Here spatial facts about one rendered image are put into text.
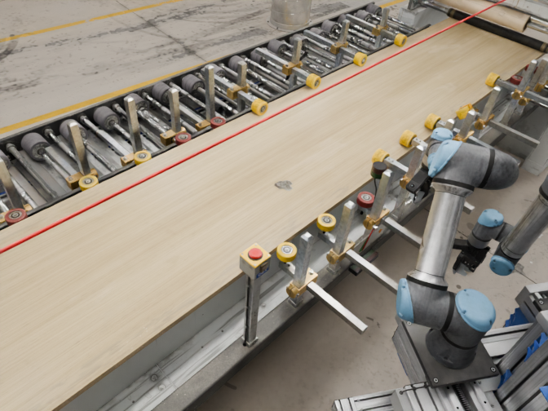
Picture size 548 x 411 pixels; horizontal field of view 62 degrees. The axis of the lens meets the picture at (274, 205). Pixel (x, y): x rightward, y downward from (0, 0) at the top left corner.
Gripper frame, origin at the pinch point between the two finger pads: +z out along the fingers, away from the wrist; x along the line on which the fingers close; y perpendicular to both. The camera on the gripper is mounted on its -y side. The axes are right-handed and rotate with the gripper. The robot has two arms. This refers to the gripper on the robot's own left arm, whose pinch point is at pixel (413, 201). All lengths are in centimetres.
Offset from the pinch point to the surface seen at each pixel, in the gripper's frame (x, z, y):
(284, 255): 20, 9, -58
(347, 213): 9.7, -8.3, -35.8
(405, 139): 31, 3, 41
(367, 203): 16.7, 8.6, -8.0
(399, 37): 103, 1, 140
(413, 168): 11.1, -4.1, 14.2
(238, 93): 117, 3, 2
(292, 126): 80, 9, 9
